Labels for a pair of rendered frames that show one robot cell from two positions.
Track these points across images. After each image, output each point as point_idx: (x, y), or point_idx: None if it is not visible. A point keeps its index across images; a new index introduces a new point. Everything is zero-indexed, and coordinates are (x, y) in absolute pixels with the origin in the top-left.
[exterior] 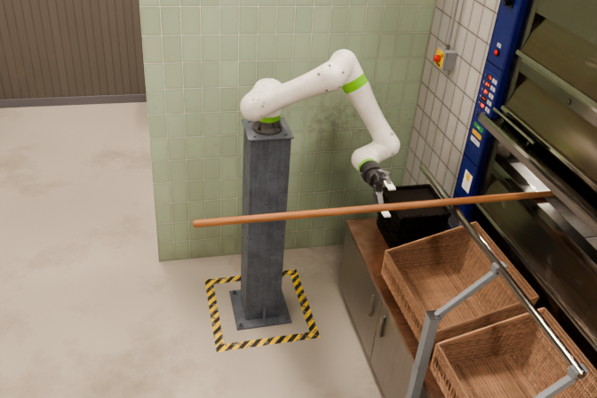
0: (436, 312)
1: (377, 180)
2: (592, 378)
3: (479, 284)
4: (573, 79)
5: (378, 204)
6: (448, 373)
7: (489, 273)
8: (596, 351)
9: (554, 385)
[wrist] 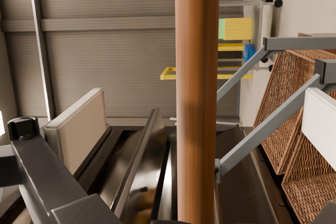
0: (314, 78)
1: (83, 207)
2: (308, 215)
3: (241, 140)
4: None
5: (175, 8)
6: None
7: (224, 159)
8: (273, 217)
9: (219, 89)
